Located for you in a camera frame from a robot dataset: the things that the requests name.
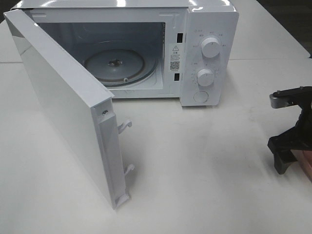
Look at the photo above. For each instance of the white microwave oven body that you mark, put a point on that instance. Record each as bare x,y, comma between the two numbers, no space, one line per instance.
169,30

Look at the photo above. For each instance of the round white door button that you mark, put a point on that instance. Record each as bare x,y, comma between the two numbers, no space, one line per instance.
201,96

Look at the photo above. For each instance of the white microwave door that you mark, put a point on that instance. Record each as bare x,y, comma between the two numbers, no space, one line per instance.
77,104

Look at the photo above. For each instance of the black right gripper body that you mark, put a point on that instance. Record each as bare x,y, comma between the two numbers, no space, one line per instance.
298,137

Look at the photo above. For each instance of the glass microwave turntable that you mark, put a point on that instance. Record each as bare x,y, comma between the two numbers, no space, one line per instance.
119,67

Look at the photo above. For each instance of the upper white power knob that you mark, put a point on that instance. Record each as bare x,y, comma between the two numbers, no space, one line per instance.
210,47

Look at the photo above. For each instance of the pink round plate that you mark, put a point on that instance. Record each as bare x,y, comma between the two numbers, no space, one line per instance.
304,159

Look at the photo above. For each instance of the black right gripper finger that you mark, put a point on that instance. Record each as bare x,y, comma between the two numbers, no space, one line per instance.
283,160

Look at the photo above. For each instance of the lower white timer knob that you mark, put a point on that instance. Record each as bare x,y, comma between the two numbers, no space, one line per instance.
205,77

